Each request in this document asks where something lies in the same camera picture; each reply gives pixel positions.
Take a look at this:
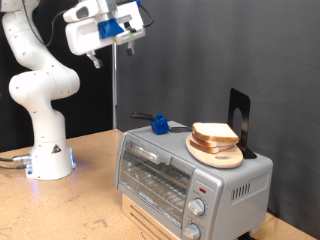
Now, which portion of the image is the black metal bookend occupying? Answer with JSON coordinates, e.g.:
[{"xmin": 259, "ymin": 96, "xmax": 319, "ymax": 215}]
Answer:
[{"xmin": 227, "ymin": 87, "xmax": 258, "ymax": 160}]

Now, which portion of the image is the base cable with metal connector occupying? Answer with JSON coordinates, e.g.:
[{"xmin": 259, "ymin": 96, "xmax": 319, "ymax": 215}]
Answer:
[{"xmin": 0, "ymin": 153, "xmax": 33, "ymax": 164}]

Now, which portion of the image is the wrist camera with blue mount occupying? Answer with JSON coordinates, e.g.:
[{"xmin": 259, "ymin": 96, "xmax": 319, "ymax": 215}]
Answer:
[{"xmin": 97, "ymin": 18, "xmax": 147, "ymax": 46}]

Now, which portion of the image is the metal pole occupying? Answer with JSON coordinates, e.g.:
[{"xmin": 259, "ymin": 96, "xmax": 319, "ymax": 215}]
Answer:
[{"xmin": 111, "ymin": 43, "xmax": 119, "ymax": 130}]

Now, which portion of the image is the spatula with blue grip block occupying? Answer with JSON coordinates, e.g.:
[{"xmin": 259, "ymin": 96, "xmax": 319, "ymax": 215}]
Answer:
[{"xmin": 129, "ymin": 112, "xmax": 194, "ymax": 136}]

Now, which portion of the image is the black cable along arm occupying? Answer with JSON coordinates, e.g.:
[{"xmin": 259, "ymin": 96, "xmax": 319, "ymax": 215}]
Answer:
[{"xmin": 21, "ymin": 0, "xmax": 155, "ymax": 48}]

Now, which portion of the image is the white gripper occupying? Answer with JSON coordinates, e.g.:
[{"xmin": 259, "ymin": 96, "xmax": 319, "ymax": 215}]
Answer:
[{"xmin": 65, "ymin": 1, "xmax": 147, "ymax": 70}]

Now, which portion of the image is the silver toaster oven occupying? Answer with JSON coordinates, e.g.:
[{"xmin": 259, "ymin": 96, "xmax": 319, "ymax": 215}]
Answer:
[{"xmin": 114, "ymin": 120, "xmax": 274, "ymax": 240}]

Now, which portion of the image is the round wooden cutting board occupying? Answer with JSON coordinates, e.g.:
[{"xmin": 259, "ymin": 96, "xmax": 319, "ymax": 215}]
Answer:
[{"xmin": 185, "ymin": 133, "xmax": 245, "ymax": 170}]

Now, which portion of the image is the silver oven knob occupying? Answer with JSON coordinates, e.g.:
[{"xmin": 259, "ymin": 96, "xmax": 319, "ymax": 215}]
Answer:
[
  {"xmin": 187, "ymin": 198, "xmax": 206, "ymax": 217},
  {"xmin": 182, "ymin": 223, "xmax": 202, "ymax": 240}
]

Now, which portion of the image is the thin black base cable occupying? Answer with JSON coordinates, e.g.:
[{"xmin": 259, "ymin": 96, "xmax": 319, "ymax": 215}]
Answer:
[{"xmin": 0, "ymin": 163, "xmax": 28, "ymax": 171}]

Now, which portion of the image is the wooden base under oven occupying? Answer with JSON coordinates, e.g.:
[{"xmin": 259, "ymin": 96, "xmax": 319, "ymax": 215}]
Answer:
[{"xmin": 121, "ymin": 193, "xmax": 181, "ymax": 240}]

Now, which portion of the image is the wire oven rack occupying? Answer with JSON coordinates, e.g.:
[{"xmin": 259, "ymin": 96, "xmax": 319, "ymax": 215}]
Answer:
[{"xmin": 121, "ymin": 156, "xmax": 191, "ymax": 218}]

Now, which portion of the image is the black backdrop curtain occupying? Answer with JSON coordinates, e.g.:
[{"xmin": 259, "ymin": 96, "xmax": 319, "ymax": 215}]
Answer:
[{"xmin": 0, "ymin": 0, "xmax": 114, "ymax": 153}]

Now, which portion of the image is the white bread slice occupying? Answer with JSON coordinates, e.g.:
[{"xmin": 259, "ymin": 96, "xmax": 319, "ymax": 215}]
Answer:
[
  {"xmin": 188, "ymin": 138, "xmax": 231, "ymax": 155},
  {"xmin": 190, "ymin": 132, "xmax": 234, "ymax": 149},
  {"xmin": 191, "ymin": 121, "xmax": 240, "ymax": 145}
]

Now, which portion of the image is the dark grey backdrop curtain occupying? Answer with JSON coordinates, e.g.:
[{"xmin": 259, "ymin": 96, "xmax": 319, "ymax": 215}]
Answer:
[{"xmin": 116, "ymin": 0, "xmax": 320, "ymax": 239}]

